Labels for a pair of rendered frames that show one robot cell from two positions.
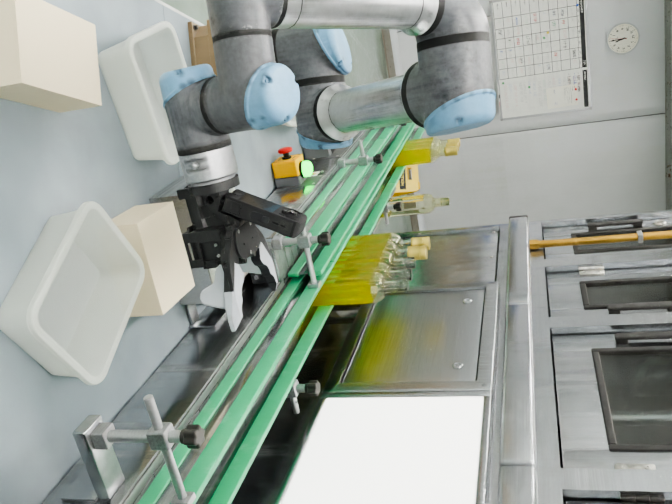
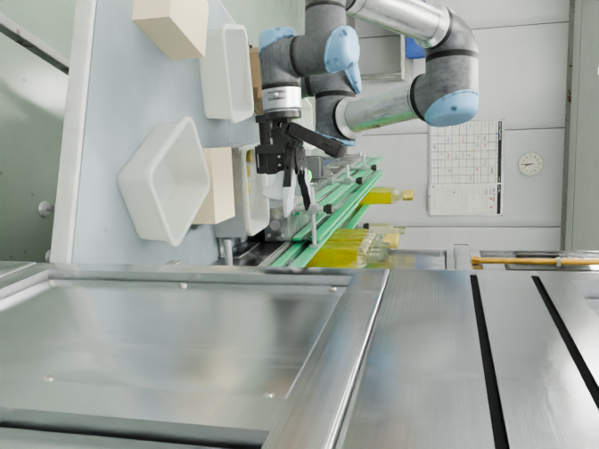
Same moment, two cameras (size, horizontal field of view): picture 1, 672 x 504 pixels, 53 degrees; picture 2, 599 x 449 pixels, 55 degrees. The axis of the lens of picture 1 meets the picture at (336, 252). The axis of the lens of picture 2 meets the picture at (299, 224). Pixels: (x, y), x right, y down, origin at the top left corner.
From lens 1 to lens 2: 0.37 m
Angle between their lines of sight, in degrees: 11
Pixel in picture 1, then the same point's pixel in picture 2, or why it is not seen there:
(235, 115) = (315, 57)
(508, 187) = not seen: hidden behind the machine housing
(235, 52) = (323, 14)
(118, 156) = (196, 109)
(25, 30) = not seen: outside the picture
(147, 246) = (214, 168)
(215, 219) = (280, 139)
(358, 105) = (371, 106)
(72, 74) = (193, 28)
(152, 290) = (211, 202)
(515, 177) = not seen: hidden behind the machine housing
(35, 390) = (128, 242)
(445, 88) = (446, 85)
